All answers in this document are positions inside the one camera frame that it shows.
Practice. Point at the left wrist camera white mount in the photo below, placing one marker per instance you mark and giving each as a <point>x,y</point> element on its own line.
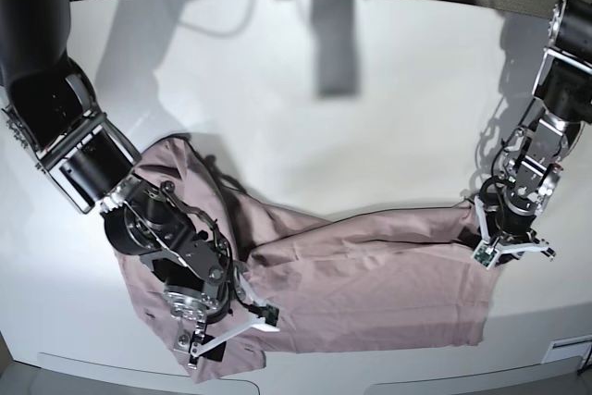
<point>493,246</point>

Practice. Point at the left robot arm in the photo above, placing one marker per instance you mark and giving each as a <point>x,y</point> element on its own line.
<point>527,169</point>

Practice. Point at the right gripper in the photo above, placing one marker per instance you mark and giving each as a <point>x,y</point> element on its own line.
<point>197,279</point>

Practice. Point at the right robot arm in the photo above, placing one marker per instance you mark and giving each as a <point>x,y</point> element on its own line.
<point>53,111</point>

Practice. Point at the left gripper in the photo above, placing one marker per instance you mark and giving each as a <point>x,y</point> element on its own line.
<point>514,220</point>

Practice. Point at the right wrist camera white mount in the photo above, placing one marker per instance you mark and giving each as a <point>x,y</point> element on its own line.
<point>243,310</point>

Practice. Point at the pink T-shirt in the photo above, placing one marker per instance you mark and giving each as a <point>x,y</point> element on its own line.
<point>381,281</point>

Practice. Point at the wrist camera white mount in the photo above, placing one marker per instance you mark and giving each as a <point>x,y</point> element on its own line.
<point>493,246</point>
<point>243,310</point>

